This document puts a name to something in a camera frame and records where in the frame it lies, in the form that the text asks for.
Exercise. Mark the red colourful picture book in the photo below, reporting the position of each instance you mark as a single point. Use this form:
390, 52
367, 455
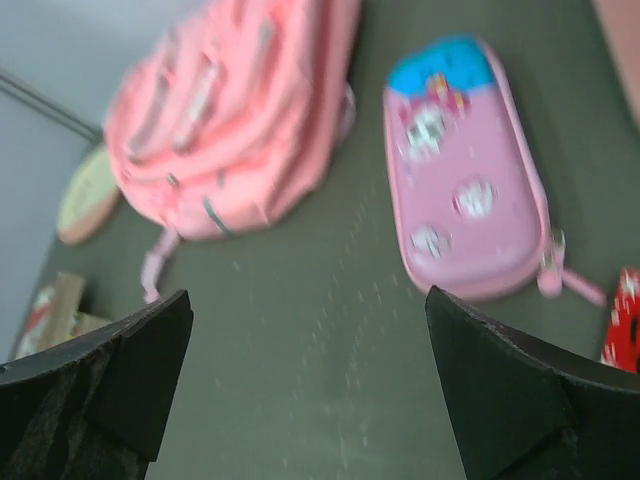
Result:
621, 346

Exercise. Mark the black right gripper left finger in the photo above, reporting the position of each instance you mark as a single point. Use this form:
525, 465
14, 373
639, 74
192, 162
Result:
96, 407

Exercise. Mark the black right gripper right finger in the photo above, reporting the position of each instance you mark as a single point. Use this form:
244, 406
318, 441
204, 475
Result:
522, 408

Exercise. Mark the red thick paperback book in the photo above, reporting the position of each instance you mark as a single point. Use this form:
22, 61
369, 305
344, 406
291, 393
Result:
56, 317

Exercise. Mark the pink three-tier wooden shelf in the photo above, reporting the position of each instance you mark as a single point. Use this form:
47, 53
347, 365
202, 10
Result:
619, 20

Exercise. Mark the cream and pink plate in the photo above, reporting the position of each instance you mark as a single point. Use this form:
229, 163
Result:
89, 199

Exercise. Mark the pink cartoon pencil case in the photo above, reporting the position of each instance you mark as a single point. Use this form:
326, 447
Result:
470, 209

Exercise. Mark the pink student backpack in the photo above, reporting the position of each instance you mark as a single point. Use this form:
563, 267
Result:
232, 120

